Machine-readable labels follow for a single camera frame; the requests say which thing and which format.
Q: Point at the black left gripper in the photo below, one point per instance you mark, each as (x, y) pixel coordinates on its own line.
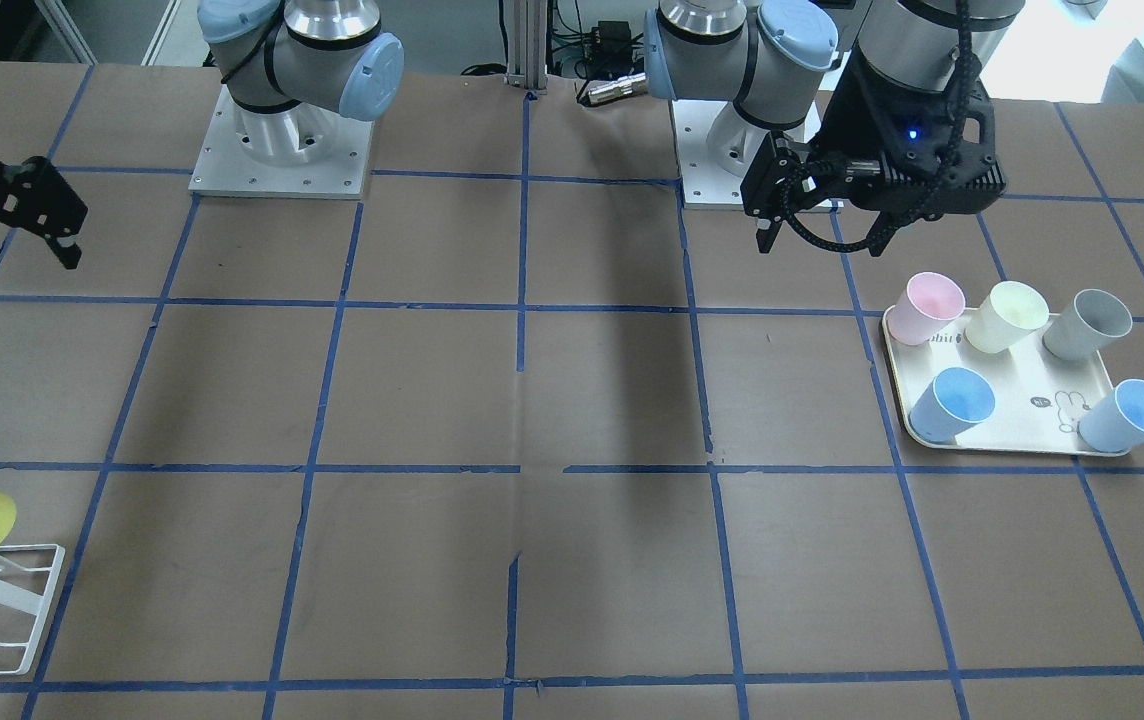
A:
(858, 112)

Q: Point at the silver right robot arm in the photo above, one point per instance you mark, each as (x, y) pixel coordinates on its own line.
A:
(302, 83)

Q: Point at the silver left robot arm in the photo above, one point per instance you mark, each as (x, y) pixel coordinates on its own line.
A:
(767, 62)

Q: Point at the pink plastic cup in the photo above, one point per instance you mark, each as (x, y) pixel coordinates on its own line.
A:
(929, 303)

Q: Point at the blue plastic cup near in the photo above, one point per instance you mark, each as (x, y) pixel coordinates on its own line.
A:
(957, 399)

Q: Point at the blue plastic cup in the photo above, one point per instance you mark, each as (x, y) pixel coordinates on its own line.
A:
(957, 399)
(1116, 424)

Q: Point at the pale yellow plastic cup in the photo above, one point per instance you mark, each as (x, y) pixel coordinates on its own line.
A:
(1011, 312)

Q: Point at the grey plastic cup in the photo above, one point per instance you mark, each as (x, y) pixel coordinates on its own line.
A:
(1094, 319)

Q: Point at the blue plastic cup far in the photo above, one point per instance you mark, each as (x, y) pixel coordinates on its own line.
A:
(1116, 424)

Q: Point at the cream serving tray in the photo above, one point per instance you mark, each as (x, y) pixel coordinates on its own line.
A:
(1040, 398)

